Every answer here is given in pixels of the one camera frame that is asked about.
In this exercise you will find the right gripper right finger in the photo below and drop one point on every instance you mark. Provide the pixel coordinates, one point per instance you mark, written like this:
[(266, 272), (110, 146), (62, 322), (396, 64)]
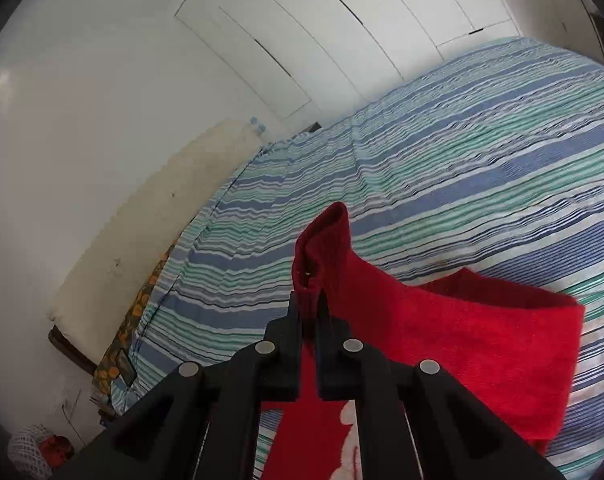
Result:
[(416, 422)]

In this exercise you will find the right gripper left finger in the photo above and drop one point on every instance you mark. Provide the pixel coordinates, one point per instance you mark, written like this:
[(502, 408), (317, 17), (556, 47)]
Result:
[(200, 422)]

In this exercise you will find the red knit sweater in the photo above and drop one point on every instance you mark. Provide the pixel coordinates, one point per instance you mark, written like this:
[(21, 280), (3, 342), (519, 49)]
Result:
[(515, 347)]

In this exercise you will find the orange floral bed sheet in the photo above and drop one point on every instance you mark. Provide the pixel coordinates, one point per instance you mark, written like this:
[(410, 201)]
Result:
[(116, 362)]

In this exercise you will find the cream padded headboard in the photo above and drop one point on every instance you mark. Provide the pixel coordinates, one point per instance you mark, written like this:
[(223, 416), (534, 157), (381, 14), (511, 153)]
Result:
[(92, 301)]

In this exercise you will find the striped blue green bedspread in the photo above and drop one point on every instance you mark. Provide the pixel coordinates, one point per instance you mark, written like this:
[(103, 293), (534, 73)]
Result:
[(494, 162)]

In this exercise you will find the white built-in wardrobe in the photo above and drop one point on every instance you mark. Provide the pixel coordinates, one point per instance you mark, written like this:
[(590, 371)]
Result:
[(314, 61)]

